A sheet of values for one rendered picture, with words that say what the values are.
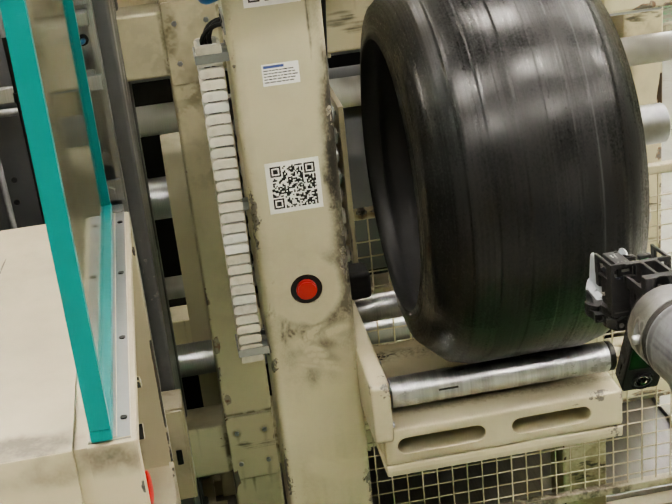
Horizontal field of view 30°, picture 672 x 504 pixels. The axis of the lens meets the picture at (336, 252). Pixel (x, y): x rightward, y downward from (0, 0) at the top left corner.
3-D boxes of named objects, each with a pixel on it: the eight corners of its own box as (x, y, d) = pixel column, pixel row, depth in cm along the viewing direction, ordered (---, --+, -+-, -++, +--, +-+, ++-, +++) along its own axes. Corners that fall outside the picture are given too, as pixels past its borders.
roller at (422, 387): (386, 414, 180) (382, 384, 179) (381, 404, 185) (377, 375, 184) (618, 373, 184) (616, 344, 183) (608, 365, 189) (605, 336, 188)
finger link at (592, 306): (611, 283, 150) (639, 306, 141) (612, 297, 150) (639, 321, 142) (573, 289, 149) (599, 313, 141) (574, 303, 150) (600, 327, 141)
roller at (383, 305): (352, 327, 206) (348, 300, 205) (348, 322, 210) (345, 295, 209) (557, 293, 209) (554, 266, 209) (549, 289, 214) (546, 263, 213)
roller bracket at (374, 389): (376, 447, 178) (370, 387, 174) (331, 324, 215) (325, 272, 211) (398, 443, 179) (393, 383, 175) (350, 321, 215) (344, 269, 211)
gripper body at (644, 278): (652, 241, 144) (697, 272, 133) (656, 311, 147) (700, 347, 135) (589, 251, 143) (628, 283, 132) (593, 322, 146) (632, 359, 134)
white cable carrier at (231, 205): (241, 364, 184) (194, 47, 164) (238, 348, 188) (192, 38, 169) (271, 359, 184) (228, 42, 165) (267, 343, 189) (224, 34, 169)
